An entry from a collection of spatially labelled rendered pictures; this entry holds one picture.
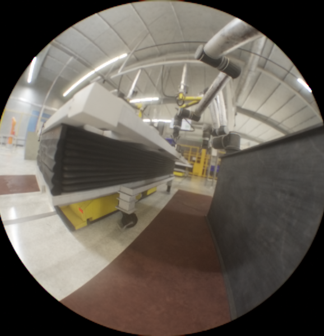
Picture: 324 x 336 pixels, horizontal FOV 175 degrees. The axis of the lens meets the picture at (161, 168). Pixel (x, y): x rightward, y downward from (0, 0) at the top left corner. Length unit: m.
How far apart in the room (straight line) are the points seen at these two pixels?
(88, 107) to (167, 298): 0.84
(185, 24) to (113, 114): 9.72
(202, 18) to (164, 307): 10.46
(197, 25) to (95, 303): 10.58
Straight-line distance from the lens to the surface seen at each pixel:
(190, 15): 9.74
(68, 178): 0.62
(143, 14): 9.99
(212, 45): 0.80
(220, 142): 1.58
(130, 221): 1.03
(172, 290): 0.74
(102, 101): 0.32
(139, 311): 0.67
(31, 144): 5.02
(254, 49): 8.14
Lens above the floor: 0.67
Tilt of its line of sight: 3 degrees down
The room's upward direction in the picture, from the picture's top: 11 degrees clockwise
